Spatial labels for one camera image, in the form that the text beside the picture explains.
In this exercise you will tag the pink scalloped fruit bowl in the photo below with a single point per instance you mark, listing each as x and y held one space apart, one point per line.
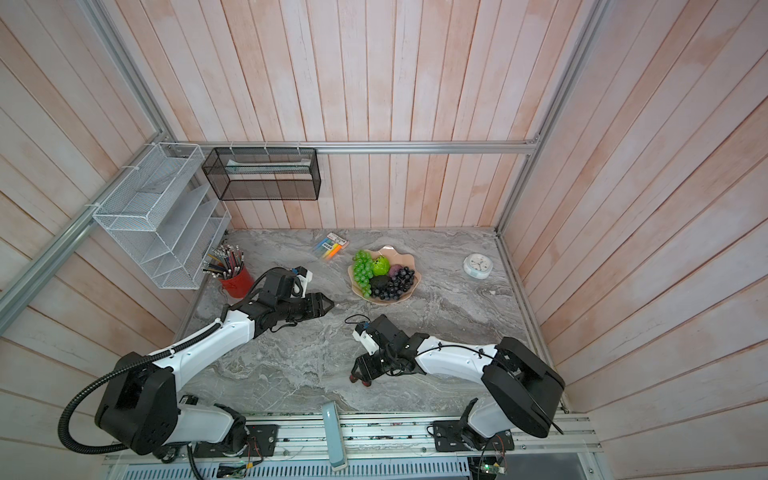
395 258

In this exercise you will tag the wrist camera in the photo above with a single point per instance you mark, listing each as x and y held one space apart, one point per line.
302 278
367 341

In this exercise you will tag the bundle of coloured pencils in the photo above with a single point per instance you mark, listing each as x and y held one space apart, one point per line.
224 262

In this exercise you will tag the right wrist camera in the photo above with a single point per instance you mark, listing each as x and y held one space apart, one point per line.
367 341

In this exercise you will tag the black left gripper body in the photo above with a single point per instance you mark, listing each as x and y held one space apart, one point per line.
288 307

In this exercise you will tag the dark avocado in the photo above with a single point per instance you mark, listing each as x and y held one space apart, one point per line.
379 282

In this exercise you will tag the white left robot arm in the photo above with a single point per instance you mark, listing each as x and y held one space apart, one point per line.
141 407

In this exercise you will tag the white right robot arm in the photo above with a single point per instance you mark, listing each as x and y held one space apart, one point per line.
525 391

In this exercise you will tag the black mesh wall basket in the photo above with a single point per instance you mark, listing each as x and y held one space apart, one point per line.
263 173

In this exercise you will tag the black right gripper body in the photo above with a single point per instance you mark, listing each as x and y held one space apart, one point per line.
388 357

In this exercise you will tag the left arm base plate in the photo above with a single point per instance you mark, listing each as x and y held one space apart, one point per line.
253 440

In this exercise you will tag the red cherry pair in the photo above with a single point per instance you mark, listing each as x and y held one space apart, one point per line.
365 383

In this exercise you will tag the green grape bunch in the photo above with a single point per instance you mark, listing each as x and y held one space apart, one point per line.
363 271

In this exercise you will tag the black grape bunch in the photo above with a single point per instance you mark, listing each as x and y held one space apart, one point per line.
397 287

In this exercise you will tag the highlighter marker pack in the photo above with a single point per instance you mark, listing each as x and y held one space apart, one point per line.
330 246

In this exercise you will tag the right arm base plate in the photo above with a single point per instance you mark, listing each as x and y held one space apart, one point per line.
455 436

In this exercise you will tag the white round timer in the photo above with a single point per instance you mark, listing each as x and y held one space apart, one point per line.
478 266

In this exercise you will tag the green circuit board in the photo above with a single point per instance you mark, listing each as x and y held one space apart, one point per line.
490 468

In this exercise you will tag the green striped melon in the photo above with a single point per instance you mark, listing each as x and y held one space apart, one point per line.
381 266

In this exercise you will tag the light blue bar on rail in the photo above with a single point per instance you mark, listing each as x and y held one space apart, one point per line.
334 437

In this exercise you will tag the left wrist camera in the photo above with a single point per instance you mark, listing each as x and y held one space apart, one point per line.
302 278

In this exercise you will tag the white mesh shelf organizer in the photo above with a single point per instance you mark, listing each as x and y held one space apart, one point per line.
164 218

